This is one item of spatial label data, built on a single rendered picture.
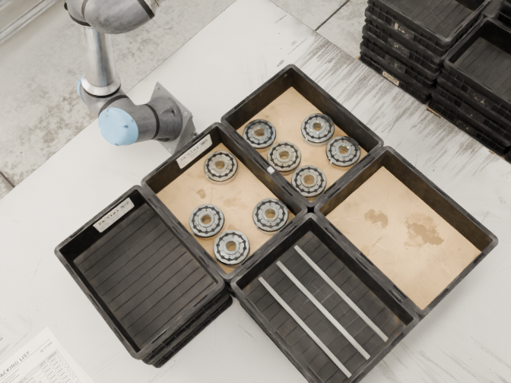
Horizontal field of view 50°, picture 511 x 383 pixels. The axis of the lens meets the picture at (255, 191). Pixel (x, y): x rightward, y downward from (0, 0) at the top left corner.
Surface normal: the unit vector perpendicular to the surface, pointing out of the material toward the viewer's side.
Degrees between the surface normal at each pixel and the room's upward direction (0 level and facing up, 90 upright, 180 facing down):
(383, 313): 0
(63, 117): 0
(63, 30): 0
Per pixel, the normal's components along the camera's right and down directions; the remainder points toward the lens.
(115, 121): -0.52, 0.32
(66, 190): -0.08, -0.41
